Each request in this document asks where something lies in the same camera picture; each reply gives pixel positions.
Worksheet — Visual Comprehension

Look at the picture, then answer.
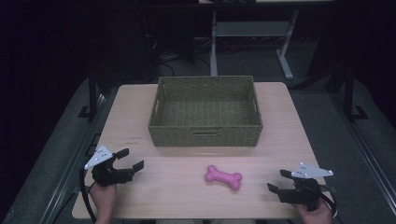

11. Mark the pink bone-shaped dog toy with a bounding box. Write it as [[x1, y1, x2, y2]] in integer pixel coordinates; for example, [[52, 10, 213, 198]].
[[204, 164, 243, 191]]

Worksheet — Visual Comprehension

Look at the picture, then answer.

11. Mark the black cable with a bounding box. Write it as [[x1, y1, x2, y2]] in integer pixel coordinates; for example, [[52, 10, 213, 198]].
[[78, 167, 98, 224], [318, 184, 338, 218]]

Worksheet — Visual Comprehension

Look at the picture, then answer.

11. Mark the person's left hand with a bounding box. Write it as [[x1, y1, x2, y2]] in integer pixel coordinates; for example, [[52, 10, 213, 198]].
[[89, 182, 119, 220]]

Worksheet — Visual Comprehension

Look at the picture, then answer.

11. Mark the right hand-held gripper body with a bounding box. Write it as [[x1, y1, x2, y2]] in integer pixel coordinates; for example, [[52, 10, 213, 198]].
[[276, 161, 334, 212]]

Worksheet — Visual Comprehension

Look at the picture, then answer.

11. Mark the black metal stand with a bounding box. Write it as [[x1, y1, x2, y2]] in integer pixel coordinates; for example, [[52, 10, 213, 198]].
[[341, 66, 369, 122], [78, 68, 106, 121]]

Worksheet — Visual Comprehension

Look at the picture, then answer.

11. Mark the green woven basket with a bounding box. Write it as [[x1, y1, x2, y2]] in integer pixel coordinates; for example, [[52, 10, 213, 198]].
[[148, 76, 264, 147]]

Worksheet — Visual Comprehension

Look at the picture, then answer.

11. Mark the grey metal desk frame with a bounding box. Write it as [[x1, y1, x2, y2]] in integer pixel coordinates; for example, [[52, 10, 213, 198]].
[[209, 8, 300, 80]]

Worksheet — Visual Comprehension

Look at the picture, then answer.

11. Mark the bundle of dark cables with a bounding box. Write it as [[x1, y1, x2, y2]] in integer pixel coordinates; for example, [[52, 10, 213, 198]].
[[143, 18, 212, 78]]

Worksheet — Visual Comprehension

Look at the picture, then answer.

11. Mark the person's right hand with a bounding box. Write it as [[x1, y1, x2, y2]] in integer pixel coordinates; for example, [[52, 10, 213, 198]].
[[294, 203, 333, 224]]

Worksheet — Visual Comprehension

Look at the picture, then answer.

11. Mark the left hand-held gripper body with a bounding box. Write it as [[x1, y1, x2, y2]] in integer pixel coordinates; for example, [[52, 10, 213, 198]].
[[83, 144, 135, 188]]

